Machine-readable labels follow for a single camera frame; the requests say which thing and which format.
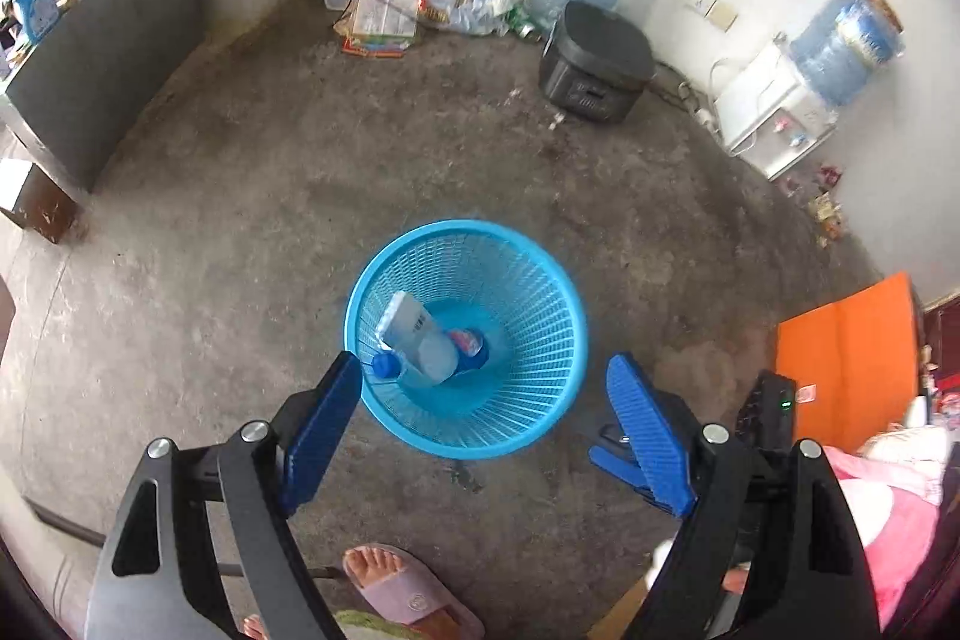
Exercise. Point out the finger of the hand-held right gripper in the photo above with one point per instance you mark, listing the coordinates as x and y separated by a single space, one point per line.
606 458

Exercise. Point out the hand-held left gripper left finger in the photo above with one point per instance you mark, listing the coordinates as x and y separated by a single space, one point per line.
321 430

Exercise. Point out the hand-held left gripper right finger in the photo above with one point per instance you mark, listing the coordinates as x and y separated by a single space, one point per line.
651 430

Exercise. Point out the blue plastic mesh basket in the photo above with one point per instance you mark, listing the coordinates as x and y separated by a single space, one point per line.
525 340

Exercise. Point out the orange box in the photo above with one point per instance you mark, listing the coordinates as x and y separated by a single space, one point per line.
847 355

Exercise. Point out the white flat carton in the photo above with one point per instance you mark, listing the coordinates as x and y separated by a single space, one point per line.
405 321

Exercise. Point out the clear plastic bottle blue cap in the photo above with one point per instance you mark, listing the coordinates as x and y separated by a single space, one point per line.
439 359

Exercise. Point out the person's foot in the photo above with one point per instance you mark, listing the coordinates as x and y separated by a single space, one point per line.
375 565

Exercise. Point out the pink blanket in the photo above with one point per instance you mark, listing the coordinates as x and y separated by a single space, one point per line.
892 512

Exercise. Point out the scattered snack wrappers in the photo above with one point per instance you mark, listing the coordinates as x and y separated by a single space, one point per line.
821 209

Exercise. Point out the white water dispenser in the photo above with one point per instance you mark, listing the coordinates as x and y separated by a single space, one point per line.
772 111

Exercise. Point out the brown cardboard box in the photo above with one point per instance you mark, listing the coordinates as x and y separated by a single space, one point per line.
37 201

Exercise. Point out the black rice cooker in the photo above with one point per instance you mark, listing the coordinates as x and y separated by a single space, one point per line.
596 63

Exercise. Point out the wrapped blue water jug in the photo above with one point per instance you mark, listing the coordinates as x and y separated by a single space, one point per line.
844 44

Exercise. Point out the red printed paper stack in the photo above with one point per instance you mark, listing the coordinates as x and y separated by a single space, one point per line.
382 18

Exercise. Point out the grey cabinet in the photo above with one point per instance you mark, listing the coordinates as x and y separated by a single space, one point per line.
105 63

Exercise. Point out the pile of crumpled plastic bags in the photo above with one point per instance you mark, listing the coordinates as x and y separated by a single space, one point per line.
472 3

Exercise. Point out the blue detergent bottle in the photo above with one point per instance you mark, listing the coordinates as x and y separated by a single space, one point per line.
37 6

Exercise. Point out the wall socket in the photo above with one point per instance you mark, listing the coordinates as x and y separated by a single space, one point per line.
712 10

